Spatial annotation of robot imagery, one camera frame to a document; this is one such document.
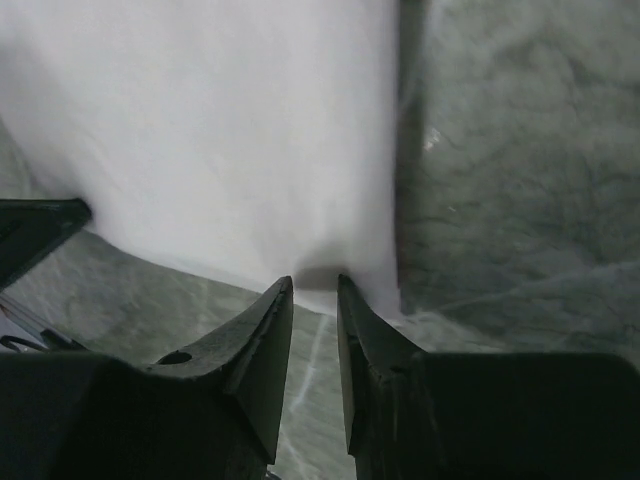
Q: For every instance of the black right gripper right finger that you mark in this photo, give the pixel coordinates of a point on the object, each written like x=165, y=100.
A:
x=411, y=414

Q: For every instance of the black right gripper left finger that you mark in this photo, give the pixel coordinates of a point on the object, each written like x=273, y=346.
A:
x=209, y=410

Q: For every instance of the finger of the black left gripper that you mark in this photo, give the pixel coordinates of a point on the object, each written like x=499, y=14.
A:
x=33, y=229

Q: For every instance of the white t-shirt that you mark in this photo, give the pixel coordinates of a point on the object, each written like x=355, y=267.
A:
x=239, y=141

